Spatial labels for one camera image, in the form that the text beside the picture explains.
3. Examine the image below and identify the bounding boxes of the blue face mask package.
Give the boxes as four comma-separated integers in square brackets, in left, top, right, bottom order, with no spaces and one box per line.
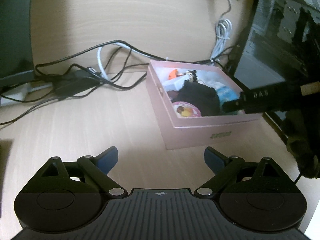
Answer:
[216,86,239,104]

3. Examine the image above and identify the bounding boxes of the computer tower case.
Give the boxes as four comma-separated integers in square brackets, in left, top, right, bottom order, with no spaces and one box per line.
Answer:
[228,0,320,143]

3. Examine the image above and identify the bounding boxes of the pink cardboard box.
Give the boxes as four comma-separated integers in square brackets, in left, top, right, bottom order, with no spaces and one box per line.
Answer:
[146,61,262,150]

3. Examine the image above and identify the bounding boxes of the orange yellow toy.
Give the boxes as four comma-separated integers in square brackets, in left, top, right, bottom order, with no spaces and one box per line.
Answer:
[167,69,201,118]

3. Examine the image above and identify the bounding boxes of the black plush toy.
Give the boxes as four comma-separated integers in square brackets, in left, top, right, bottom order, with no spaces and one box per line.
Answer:
[171,77,222,117]

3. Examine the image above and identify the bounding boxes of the black power adapter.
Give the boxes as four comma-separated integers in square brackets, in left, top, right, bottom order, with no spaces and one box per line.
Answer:
[52,67,100,98]

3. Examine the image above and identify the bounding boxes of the white small box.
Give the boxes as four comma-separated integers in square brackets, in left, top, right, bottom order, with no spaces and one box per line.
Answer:
[162,75,188,92]

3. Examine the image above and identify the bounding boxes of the white power strip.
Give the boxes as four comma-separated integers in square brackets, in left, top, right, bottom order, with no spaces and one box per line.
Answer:
[1,83,53,107]

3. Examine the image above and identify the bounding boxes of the black computer monitor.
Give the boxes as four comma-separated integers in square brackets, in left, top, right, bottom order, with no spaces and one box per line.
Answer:
[0,0,34,87]

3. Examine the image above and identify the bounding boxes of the white cable loop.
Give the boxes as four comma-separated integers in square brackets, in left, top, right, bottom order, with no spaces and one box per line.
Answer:
[96,42,168,81]

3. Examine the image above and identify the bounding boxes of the black cable bundle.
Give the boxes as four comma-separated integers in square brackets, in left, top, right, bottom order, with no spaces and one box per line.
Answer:
[0,39,241,128]

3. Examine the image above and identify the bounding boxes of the grey coiled cable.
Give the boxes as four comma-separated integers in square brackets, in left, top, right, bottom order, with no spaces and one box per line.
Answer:
[209,0,232,62]

